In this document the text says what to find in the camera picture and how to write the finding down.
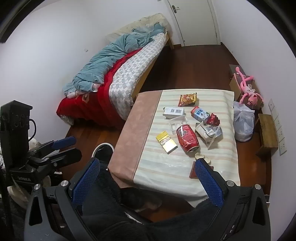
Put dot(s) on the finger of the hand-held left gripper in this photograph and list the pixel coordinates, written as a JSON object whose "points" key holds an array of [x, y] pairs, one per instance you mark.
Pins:
{"points": [[69, 155], [64, 141]]}

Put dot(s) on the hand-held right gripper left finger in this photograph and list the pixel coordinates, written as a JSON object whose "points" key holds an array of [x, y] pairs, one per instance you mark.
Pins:
{"points": [[86, 183]]}

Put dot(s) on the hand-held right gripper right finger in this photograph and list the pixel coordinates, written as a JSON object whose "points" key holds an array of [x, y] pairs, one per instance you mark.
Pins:
{"points": [[208, 183]]}

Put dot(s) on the blue and red milk carton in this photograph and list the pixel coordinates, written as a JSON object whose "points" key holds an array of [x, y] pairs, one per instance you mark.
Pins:
{"points": [[200, 114]]}

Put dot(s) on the white cardboard box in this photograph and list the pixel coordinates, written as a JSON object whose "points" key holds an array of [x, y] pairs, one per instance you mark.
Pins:
{"points": [[174, 112]]}

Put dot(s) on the small red card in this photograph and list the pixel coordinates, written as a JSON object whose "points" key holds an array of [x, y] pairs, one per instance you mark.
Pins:
{"points": [[192, 171]]}

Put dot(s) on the beige shell scraps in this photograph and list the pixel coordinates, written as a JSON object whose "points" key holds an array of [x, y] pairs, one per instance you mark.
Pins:
{"points": [[203, 158]]}

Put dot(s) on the black white shoe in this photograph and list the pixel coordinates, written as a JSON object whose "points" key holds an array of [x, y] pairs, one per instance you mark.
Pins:
{"points": [[103, 150]]}

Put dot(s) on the person's black fleece pants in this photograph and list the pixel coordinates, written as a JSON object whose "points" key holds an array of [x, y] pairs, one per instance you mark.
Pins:
{"points": [[111, 208]]}

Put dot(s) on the red blanket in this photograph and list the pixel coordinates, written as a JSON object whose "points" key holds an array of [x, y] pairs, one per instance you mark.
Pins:
{"points": [[92, 106]]}

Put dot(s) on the red soda can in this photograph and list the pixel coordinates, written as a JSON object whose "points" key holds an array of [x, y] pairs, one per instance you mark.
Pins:
{"points": [[187, 139]]}

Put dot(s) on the white crumpled packet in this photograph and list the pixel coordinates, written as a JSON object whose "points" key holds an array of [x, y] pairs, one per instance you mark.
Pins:
{"points": [[208, 134]]}

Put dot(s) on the striped pink-edged table cloth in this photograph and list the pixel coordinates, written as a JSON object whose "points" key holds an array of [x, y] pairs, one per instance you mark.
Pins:
{"points": [[161, 166]]}

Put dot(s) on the yellow cigarette box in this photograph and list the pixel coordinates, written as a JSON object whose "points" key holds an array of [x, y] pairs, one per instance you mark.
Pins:
{"points": [[166, 142]]}

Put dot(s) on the red crumpled wrapper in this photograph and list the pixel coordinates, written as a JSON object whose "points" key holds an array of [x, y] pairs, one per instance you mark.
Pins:
{"points": [[213, 119]]}

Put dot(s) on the white plastic tray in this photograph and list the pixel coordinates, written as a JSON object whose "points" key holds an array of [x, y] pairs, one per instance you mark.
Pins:
{"points": [[177, 122]]}

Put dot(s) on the white plastic bag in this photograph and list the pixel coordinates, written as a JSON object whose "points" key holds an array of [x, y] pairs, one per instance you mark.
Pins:
{"points": [[244, 122]]}

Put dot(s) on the wooden stool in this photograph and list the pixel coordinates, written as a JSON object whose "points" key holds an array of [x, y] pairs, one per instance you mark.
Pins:
{"points": [[268, 132]]}

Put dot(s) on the yellow red snack packet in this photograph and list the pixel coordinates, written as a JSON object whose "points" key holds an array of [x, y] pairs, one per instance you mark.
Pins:
{"points": [[187, 99]]}

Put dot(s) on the teal duvet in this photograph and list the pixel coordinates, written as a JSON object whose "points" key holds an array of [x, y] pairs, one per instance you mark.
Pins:
{"points": [[104, 62]]}

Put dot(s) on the pink plush toy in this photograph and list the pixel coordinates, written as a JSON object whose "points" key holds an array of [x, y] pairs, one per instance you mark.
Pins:
{"points": [[251, 96]]}

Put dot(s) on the brown bedside cabinet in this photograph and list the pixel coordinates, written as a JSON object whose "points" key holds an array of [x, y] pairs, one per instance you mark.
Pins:
{"points": [[234, 84]]}

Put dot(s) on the cream pillow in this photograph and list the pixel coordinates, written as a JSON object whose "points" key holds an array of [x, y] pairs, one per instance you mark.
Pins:
{"points": [[141, 23]]}

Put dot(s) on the white door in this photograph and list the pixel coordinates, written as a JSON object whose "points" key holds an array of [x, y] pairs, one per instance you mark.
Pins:
{"points": [[196, 20]]}

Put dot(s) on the white wall socket row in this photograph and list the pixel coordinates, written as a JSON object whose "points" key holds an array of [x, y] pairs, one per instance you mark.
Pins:
{"points": [[278, 129]]}

